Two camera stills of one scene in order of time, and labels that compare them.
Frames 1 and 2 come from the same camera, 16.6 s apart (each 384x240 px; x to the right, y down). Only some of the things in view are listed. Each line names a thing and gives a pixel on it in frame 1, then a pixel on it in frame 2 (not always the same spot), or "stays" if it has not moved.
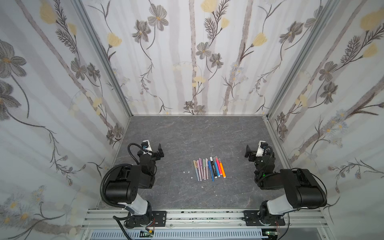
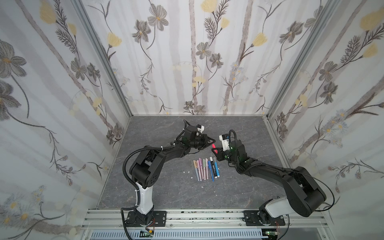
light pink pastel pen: x=198 y=168 stays
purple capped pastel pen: x=200 y=161 stays
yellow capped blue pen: x=194 y=162 stays
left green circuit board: x=143 y=234 stays
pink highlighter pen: x=219 y=165 to x=213 y=146
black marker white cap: x=213 y=167 stays
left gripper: x=155 y=155 to x=205 y=138
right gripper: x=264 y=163 to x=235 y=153
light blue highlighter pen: x=217 y=171 stays
